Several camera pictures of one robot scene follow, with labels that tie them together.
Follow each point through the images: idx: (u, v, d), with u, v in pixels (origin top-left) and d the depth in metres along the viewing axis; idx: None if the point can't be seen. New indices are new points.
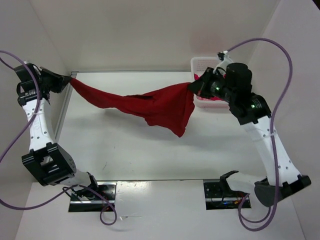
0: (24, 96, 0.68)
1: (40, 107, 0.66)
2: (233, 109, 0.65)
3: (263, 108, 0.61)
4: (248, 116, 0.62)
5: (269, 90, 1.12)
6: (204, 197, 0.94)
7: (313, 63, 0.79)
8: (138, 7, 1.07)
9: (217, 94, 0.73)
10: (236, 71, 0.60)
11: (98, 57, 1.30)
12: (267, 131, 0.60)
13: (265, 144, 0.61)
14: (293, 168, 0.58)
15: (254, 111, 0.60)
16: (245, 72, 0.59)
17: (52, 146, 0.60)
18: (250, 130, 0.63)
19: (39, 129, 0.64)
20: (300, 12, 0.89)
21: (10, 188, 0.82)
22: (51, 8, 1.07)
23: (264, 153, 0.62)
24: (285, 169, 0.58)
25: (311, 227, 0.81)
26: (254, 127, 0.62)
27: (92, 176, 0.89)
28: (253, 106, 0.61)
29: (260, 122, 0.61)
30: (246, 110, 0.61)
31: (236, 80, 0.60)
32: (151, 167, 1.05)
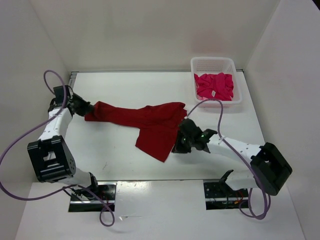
0: (53, 106, 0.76)
1: (61, 113, 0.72)
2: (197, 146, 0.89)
3: (210, 132, 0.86)
4: (206, 145, 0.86)
5: (269, 90, 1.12)
6: (204, 197, 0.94)
7: (313, 63, 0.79)
8: (137, 7, 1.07)
9: (187, 143, 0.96)
10: (184, 125, 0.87)
11: (98, 57, 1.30)
12: (219, 139, 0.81)
13: (224, 147, 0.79)
14: (252, 146, 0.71)
15: (205, 139, 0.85)
16: (189, 123, 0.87)
17: (57, 138, 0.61)
18: (215, 147, 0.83)
19: (52, 125, 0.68)
20: (300, 12, 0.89)
21: (10, 188, 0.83)
22: (51, 9, 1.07)
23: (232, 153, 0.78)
24: (247, 149, 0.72)
25: (311, 228, 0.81)
26: (210, 143, 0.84)
27: (93, 176, 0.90)
28: (203, 135, 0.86)
29: (212, 139, 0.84)
30: (204, 143, 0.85)
31: (187, 130, 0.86)
32: (151, 167, 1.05)
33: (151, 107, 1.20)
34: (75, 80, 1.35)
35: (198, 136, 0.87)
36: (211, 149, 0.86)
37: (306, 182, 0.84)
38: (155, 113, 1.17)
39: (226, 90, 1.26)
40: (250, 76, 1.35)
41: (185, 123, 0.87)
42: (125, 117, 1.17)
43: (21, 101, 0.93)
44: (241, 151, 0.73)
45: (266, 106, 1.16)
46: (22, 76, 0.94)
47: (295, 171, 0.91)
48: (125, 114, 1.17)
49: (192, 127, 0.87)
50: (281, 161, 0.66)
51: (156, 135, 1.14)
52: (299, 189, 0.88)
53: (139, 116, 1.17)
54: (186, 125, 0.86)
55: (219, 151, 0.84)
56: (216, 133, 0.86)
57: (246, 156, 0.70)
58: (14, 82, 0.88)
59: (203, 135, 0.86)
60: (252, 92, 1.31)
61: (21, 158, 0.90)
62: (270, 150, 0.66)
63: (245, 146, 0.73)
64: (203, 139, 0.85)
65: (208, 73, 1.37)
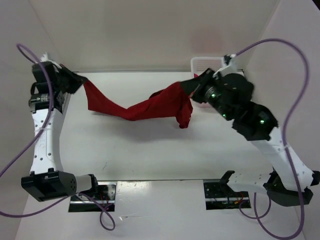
0: (36, 102, 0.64)
1: (49, 121, 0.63)
2: (239, 129, 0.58)
3: (269, 118, 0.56)
4: (256, 133, 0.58)
5: (269, 90, 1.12)
6: (204, 197, 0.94)
7: (313, 63, 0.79)
8: (138, 7, 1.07)
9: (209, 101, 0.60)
10: (239, 89, 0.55)
11: (98, 57, 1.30)
12: (281, 144, 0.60)
13: (281, 157, 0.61)
14: (308, 172, 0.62)
15: (263, 126, 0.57)
16: (248, 86, 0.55)
17: (54, 175, 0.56)
18: (264, 147, 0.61)
19: (44, 148, 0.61)
20: (299, 13, 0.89)
21: (11, 188, 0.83)
22: (51, 9, 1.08)
23: (277, 163, 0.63)
24: (303, 175, 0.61)
25: (311, 228, 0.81)
26: (269, 144, 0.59)
27: (93, 176, 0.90)
28: (262, 121, 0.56)
29: (273, 137, 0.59)
30: (255, 127, 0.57)
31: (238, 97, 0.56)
32: (151, 167, 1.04)
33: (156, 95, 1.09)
34: None
35: (251, 115, 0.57)
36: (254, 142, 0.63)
37: None
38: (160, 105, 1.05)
39: None
40: (250, 75, 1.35)
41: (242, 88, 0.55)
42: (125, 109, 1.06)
43: (21, 101, 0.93)
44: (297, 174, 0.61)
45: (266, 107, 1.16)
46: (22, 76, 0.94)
47: None
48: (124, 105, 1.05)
49: (245, 94, 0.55)
50: None
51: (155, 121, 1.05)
52: None
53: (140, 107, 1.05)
54: (242, 89, 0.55)
55: (266, 153, 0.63)
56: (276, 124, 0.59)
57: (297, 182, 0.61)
58: (14, 82, 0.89)
59: (262, 120, 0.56)
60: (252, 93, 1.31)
61: (21, 158, 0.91)
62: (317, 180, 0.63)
63: (301, 168, 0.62)
64: (262, 125, 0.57)
65: None
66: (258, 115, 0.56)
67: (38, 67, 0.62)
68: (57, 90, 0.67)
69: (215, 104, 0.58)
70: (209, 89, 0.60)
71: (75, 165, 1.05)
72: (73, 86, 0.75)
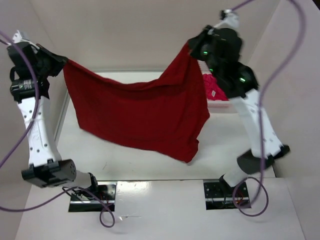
0: (19, 90, 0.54)
1: (39, 110, 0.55)
2: (219, 81, 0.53)
3: (251, 78, 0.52)
4: (237, 91, 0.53)
5: (269, 90, 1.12)
6: (204, 197, 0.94)
7: (313, 63, 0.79)
8: (137, 7, 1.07)
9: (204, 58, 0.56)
10: (227, 40, 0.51)
11: (98, 57, 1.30)
12: (254, 105, 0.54)
13: (252, 119, 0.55)
14: (277, 141, 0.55)
15: (243, 86, 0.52)
16: (237, 42, 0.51)
17: (55, 166, 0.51)
18: (237, 105, 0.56)
19: (39, 139, 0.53)
20: (300, 12, 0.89)
21: (10, 187, 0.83)
22: (51, 10, 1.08)
23: (249, 127, 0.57)
24: (270, 142, 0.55)
25: (311, 227, 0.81)
26: (243, 102, 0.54)
27: (93, 177, 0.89)
28: (243, 79, 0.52)
29: (249, 97, 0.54)
30: (235, 85, 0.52)
31: (226, 50, 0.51)
32: (151, 168, 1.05)
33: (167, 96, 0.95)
34: None
35: (232, 71, 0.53)
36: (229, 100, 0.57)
37: (306, 182, 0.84)
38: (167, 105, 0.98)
39: None
40: None
41: (228, 40, 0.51)
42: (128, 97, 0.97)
43: None
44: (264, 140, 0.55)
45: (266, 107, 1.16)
46: None
47: (295, 171, 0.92)
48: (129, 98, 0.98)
49: (234, 50, 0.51)
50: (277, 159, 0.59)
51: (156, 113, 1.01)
52: (299, 189, 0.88)
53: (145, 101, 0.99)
54: (232, 44, 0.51)
55: (240, 114, 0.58)
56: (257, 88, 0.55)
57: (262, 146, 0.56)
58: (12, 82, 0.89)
59: (243, 78, 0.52)
60: None
61: (20, 158, 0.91)
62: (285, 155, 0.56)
63: (269, 135, 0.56)
64: (245, 84, 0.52)
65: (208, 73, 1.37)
66: (240, 73, 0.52)
67: (13, 49, 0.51)
68: (40, 75, 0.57)
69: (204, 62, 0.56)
70: (203, 47, 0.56)
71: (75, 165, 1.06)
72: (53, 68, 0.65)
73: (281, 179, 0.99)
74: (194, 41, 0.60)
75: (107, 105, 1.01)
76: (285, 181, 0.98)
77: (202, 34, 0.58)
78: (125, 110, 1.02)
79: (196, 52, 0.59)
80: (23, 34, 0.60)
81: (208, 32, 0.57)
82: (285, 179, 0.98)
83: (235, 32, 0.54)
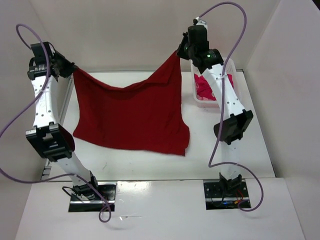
0: (33, 70, 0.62)
1: (48, 85, 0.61)
2: (194, 62, 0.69)
3: (217, 57, 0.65)
4: (204, 66, 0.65)
5: (269, 89, 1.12)
6: (204, 197, 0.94)
7: (312, 63, 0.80)
8: (137, 7, 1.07)
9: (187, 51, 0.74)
10: (195, 29, 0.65)
11: (98, 57, 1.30)
12: (219, 74, 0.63)
13: (217, 86, 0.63)
14: (238, 104, 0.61)
15: (208, 60, 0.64)
16: (202, 30, 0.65)
17: (55, 125, 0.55)
18: (207, 78, 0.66)
19: (44, 105, 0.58)
20: (299, 12, 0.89)
21: (10, 186, 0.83)
22: (51, 10, 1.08)
23: (217, 94, 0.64)
24: (232, 105, 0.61)
25: (311, 227, 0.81)
26: (209, 72, 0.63)
27: (93, 176, 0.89)
28: (208, 56, 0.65)
29: (214, 68, 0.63)
30: (203, 62, 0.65)
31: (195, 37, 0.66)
32: (151, 168, 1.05)
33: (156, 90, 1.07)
34: None
35: (203, 52, 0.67)
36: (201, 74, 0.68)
37: (306, 182, 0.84)
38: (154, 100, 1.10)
39: None
40: (250, 75, 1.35)
41: (195, 28, 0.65)
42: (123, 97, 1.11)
43: (22, 100, 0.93)
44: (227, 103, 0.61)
45: (266, 107, 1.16)
46: (21, 76, 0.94)
47: (295, 171, 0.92)
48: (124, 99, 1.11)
49: (198, 36, 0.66)
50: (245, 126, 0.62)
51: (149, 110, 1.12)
52: (299, 189, 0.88)
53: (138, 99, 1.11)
54: (197, 31, 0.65)
55: (209, 85, 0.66)
56: (224, 64, 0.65)
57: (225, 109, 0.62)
58: (13, 82, 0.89)
59: (209, 54, 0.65)
60: (252, 93, 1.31)
61: (20, 158, 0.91)
62: (248, 119, 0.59)
63: (232, 100, 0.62)
64: (210, 59, 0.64)
65: None
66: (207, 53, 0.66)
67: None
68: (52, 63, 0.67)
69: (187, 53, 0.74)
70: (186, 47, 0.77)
71: None
72: (65, 69, 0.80)
73: (281, 179, 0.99)
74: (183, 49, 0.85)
75: (109, 107, 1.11)
76: (285, 181, 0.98)
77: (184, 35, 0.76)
78: (122, 110, 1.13)
79: (182, 50, 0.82)
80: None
81: (186, 34, 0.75)
82: (285, 179, 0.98)
83: (205, 25, 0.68)
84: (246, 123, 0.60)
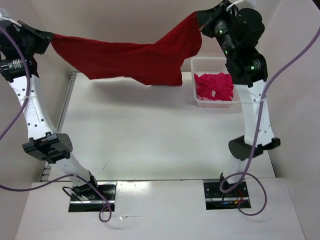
0: (8, 69, 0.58)
1: (32, 88, 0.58)
2: (230, 64, 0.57)
3: (260, 68, 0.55)
4: (242, 77, 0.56)
5: (269, 89, 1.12)
6: (204, 197, 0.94)
7: (312, 62, 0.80)
8: (137, 6, 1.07)
9: (220, 40, 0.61)
10: (248, 24, 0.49)
11: None
12: (258, 95, 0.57)
13: (252, 107, 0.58)
14: (270, 132, 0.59)
15: (250, 73, 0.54)
16: (257, 28, 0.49)
17: (52, 136, 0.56)
18: (243, 92, 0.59)
19: (35, 114, 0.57)
20: (299, 11, 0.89)
21: (10, 187, 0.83)
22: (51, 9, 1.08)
23: (248, 115, 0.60)
24: (264, 133, 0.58)
25: (311, 227, 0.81)
26: (247, 89, 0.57)
27: (93, 176, 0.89)
28: (252, 68, 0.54)
29: (254, 86, 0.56)
30: (242, 73, 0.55)
31: (243, 37, 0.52)
32: (151, 167, 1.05)
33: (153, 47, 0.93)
34: (75, 80, 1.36)
35: (245, 57, 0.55)
36: (236, 86, 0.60)
37: (307, 182, 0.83)
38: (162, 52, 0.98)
39: (226, 90, 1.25)
40: None
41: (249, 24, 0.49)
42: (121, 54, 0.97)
43: None
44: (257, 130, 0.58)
45: None
46: None
47: (295, 171, 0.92)
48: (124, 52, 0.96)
49: (248, 37, 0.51)
50: None
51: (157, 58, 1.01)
52: (299, 189, 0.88)
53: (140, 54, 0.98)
54: (249, 29, 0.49)
55: (243, 100, 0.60)
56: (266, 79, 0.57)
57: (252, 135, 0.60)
58: None
59: (253, 66, 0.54)
60: None
61: (20, 159, 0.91)
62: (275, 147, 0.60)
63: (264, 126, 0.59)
64: (253, 72, 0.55)
65: (208, 73, 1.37)
66: (251, 61, 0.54)
67: None
68: (27, 53, 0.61)
69: (221, 40, 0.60)
70: (219, 25, 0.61)
71: None
72: (40, 46, 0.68)
73: (281, 179, 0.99)
74: (207, 15, 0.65)
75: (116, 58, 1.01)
76: (285, 181, 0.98)
77: (220, 8, 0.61)
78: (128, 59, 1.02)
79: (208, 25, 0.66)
80: (2, 10, 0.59)
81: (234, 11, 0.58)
82: (285, 179, 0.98)
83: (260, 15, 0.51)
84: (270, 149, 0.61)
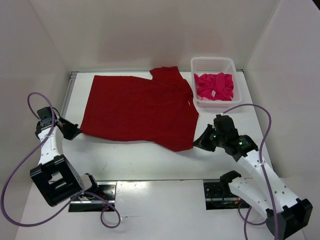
0: (40, 126, 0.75)
1: (52, 132, 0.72)
2: (226, 149, 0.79)
3: (250, 144, 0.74)
4: (238, 152, 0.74)
5: (269, 90, 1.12)
6: (204, 197, 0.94)
7: (312, 64, 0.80)
8: (137, 7, 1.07)
9: (215, 141, 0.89)
10: (221, 121, 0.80)
11: (98, 57, 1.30)
12: (257, 161, 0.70)
13: (258, 174, 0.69)
14: (288, 193, 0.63)
15: (241, 147, 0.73)
16: (228, 122, 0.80)
17: (59, 159, 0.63)
18: (245, 164, 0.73)
19: (49, 146, 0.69)
20: (299, 13, 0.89)
21: (10, 188, 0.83)
22: (51, 10, 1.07)
23: (260, 182, 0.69)
24: (282, 194, 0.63)
25: (311, 228, 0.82)
26: (246, 160, 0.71)
27: (92, 176, 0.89)
28: (240, 143, 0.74)
29: (249, 155, 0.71)
30: (236, 149, 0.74)
31: (222, 128, 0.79)
32: (151, 167, 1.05)
33: (159, 107, 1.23)
34: (76, 80, 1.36)
35: (234, 140, 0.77)
36: (241, 162, 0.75)
37: (306, 182, 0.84)
38: (163, 109, 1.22)
39: (226, 90, 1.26)
40: (250, 75, 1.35)
41: (221, 121, 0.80)
42: (128, 109, 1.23)
43: (22, 102, 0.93)
44: (275, 192, 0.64)
45: (266, 107, 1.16)
46: (22, 77, 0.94)
47: (294, 172, 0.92)
48: (133, 109, 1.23)
49: (228, 128, 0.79)
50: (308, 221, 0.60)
51: (162, 112, 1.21)
52: (299, 189, 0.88)
53: (148, 110, 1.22)
54: (223, 123, 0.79)
55: (248, 169, 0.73)
56: (258, 148, 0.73)
57: (276, 201, 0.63)
58: (14, 82, 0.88)
59: (240, 142, 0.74)
60: (252, 92, 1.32)
61: (21, 161, 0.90)
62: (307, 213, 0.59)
63: (280, 188, 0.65)
64: (240, 145, 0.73)
65: (208, 73, 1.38)
66: (238, 141, 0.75)
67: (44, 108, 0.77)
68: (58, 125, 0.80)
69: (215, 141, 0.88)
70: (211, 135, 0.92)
71: (75, 165, 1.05)
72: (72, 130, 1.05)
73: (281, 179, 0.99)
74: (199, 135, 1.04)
75: (124, 111, 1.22)
76: (285, 181, 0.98)
77: (208, 128, 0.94)
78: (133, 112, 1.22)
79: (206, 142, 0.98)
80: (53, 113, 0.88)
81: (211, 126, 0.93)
82: (285, 179, 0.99)
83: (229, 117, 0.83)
84: (307, 216, 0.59)
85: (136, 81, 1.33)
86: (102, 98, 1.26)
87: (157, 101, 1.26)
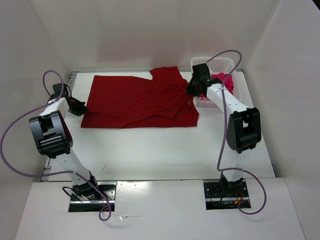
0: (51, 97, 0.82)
1: (59, 99, 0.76)
2: (199, 89, 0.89)
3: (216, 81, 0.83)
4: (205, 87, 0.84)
5: (269, 89, 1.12)
6: (204, 197, 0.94)
7: (312, 64, 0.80)
8: (136, 8, 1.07)
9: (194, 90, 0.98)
10: (196, 66, 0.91)
11: (98, 56, 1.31)
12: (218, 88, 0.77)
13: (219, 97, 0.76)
14: (241, 104, 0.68)
15: (208, 83, 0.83)
16: (202, 66, 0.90)
17: (55, 113, 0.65)
18: (211, 94, 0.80)
19: (52, 107, 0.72)
20: (299, 12, 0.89)
21: (10, 188, 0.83)
22: (51, 11, 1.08)
23: (221, 104, 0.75)
24: (235, 105, 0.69)
25: (311, 228, 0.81)
26: (210, 89, 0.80)
27: (93, 176, 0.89)
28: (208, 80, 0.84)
29: (213, 86, 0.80)
30: (204, 85, 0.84)
31: (198, 71, 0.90)
32: (151, 167, 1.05)
33: (161, 106, 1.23)
34: (76, 80, 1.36)
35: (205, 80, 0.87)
36: (208, 95, 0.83)
37: (306, 182, 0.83)
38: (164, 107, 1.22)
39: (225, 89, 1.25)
40: (250, 75, 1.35)
41: (197, 64, 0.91)
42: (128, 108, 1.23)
43: (22, 101, 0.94)
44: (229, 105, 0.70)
45: (266, 107, 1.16)
46: (22, 77, 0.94)
47: (294, 172, 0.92)
48: (133, 107, 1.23)
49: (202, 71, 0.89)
50: (257, 128, 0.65)
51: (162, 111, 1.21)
52: (299, 189, 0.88)
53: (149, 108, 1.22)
54: (198, 66, 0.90)
55: (214, 98, 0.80)
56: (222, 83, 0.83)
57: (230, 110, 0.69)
58: (14, 81, 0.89)
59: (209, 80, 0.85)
60: (252, 92, 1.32)
61: (20, 160, 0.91)
62: (254, 115, 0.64)
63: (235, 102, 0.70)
64: (208, 82, 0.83)
65: None
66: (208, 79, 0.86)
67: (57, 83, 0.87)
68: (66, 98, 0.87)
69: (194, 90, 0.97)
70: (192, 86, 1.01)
71: None
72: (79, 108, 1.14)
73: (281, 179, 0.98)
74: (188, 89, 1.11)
75: (126, 109, 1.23)
76: (285, 181, 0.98)
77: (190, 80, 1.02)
78: (133, 109, 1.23)
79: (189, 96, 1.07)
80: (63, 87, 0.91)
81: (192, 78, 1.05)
82: (285, 179, 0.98)
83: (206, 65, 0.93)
84: (254, 119, 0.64)
85: (135, 81, 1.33)
86: (103, 98, 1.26)
87: (157, 100, 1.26)
